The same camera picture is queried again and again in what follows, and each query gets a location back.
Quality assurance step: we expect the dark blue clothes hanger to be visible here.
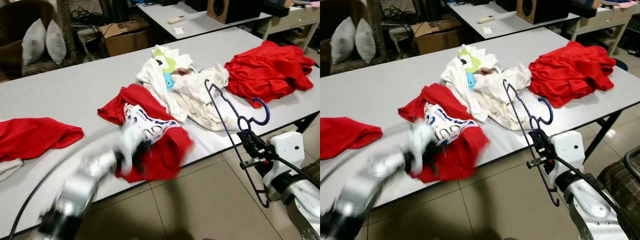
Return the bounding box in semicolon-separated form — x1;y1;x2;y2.
204;78;272;209
502;78;561;207

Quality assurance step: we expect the red Guess t-shirt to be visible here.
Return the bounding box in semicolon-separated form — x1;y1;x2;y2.
398;82;491;183
97;83;195;183

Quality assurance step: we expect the open brown cardboard box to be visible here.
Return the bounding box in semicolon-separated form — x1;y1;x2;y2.
100;19;153;57
411;19;463;55

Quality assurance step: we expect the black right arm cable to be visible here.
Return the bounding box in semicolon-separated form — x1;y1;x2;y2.
267;155;321;191
551;156;640;238

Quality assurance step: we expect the white cloth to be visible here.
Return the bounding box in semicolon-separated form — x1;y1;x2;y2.
0;159;25;182

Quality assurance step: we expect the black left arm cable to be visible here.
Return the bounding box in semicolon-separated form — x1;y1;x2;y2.
7;127;123;238

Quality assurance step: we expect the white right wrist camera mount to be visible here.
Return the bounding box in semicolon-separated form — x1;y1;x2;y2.
264;131;305;188
546;131;586;193

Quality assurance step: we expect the wooden loudspeaker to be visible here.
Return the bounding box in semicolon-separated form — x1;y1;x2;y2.
516;0;571;25
206;0;266;24

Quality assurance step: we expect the dark wicker chair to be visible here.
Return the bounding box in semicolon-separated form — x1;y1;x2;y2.
0;0;78;81
320;0;388;77

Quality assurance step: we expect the grey pillow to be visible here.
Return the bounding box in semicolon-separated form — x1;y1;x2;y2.
331;16;357;65
21;18;47;66
355;18;377;63
45;20;67;64

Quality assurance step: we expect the black table leg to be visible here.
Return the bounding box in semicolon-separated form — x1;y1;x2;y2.
287;112;321;136
582;112;626;161

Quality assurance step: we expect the beige desk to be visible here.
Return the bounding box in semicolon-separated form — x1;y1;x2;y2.
257;5;321;51
567;5;640;56

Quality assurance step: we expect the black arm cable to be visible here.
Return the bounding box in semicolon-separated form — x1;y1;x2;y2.
7;127;123;238
267;155;321;191
551;156;640;238

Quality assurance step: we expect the plaid upholstered chair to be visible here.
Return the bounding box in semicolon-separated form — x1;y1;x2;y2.
597;147;640;216
302;160;321;187

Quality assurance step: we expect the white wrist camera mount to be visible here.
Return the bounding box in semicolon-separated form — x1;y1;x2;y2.
409;122;434;167
120;125;147;172
264;131;305;188
546;131;586;193

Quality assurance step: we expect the black device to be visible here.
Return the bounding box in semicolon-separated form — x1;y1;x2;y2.
262;0;291;18
570;0;603;18

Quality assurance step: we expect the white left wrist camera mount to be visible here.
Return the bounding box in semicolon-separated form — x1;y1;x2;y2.
409;122;434;167
120;125;147;172

